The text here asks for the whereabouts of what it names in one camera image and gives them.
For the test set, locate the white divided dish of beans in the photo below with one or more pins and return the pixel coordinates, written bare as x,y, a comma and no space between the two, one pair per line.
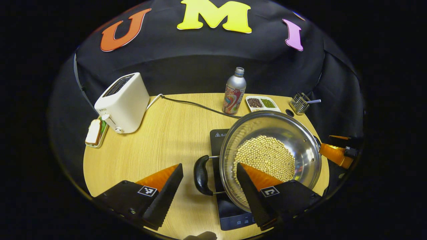
262,103

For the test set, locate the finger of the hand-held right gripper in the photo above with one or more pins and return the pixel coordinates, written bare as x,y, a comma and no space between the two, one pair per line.
335,155
347,141

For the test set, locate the white toaster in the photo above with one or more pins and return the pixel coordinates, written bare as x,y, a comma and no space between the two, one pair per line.
126,103

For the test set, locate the silver printed drink bottle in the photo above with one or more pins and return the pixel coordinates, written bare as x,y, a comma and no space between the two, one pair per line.
234,93

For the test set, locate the black induction cooktop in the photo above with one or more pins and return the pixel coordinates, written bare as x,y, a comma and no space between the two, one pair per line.
230,210

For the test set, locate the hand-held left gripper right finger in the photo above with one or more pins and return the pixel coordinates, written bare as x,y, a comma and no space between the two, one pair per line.
250,196

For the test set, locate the pile of soybeans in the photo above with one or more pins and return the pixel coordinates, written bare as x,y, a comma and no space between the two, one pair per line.
267,153

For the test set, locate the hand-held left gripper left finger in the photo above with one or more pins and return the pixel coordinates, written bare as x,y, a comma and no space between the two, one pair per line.
166,196

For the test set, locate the small white rectangular plate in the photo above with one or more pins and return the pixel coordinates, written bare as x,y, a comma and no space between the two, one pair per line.
104,131

